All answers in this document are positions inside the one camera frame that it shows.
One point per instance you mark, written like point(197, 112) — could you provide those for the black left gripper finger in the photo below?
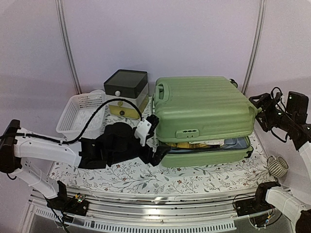
point(156, 157)
point(154, 121)

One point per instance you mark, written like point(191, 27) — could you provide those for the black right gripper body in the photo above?
point(282, 120)

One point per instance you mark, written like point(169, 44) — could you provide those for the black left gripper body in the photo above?
point(121, 157)

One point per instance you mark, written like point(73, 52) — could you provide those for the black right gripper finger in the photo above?
point(264, 103)
point(266, 120)

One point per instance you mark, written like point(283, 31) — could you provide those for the green hard-shell suitcase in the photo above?
point(207, 110)

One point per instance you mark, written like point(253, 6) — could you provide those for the drawer cabinet with dark top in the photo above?
point(131, 85)

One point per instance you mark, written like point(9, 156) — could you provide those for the white plastic mesh basket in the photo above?
point(78, 111)

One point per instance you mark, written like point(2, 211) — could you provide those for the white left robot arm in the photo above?
point(19, 147)

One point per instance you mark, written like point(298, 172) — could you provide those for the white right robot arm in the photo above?
point(270, 196)

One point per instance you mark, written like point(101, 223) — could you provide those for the yellow plaid garment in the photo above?
point(186, 146)

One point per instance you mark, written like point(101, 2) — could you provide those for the floral white tablecloth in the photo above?
point(135, 177)

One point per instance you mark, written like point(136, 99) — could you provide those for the aluminium front rail frame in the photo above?
point(141, 213)

